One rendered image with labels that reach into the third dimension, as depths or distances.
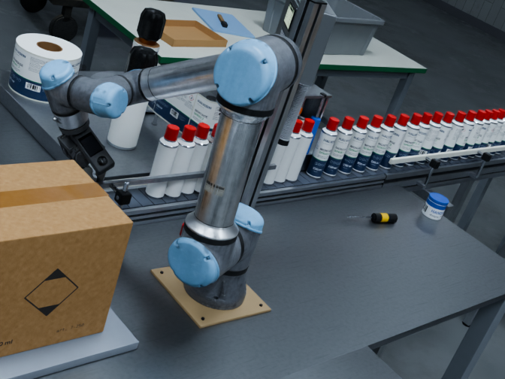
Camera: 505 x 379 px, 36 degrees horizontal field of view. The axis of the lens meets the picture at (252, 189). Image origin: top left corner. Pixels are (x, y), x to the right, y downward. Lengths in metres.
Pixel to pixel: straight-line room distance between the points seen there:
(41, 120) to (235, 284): 0.85
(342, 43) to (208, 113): 2.05
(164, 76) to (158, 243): 0.47
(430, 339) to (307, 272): 1.67
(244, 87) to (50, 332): 0.59
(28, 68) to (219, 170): 1.04
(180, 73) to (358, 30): 2.70
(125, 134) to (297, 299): 0.71
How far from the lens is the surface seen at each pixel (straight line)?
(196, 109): 2.35
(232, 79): 1.46
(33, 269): 1.42
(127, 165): 2.21
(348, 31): 4.27
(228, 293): 1.80
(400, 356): 3.48
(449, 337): 3.78
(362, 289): 2.12
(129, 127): 2.26
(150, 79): 1.75
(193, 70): 1.69
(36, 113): 2.39
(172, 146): 2.01
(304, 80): 1.98
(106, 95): 1.67
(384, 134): 2.68
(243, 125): 1.50
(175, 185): 2.08
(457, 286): 2.36
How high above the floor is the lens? 1.88
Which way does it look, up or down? 26 degrees down
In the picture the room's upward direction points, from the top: 19 degrees clockwise
